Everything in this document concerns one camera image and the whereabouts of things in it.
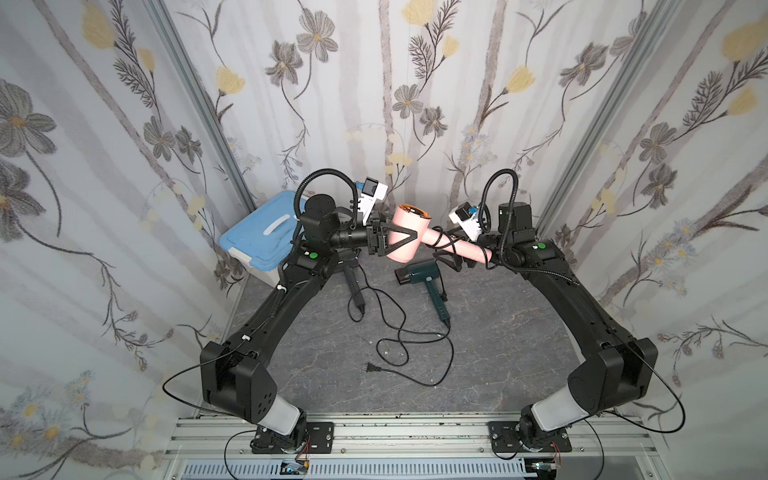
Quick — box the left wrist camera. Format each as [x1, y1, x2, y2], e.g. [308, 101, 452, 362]
[356, 177, 388, 225]

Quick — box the pink hair dryer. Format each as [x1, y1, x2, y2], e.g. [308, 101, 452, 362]
[387, 204, 488, 264]

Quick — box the aluminium mounting rail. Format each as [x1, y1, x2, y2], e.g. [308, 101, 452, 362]
[157, 413, 671, 479]

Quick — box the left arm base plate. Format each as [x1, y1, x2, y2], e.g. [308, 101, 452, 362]
[250, 421, 335, 455]

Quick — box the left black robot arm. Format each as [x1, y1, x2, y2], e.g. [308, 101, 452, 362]
[200, 168, 416, 453]

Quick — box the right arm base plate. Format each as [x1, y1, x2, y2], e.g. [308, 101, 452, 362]
[488, 421, 573, 455]

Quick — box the black hair dryer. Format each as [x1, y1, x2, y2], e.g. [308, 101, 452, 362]
[332, 248, 454, 388]

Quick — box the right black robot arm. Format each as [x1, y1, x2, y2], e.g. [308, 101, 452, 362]
[479, 197, 658, 450]

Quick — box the dark green hair dryer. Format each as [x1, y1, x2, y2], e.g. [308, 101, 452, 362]
[395, 260, 451, 327]

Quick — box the blue lidded storage box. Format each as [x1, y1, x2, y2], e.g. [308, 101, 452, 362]
[218, 191, 298, 287]

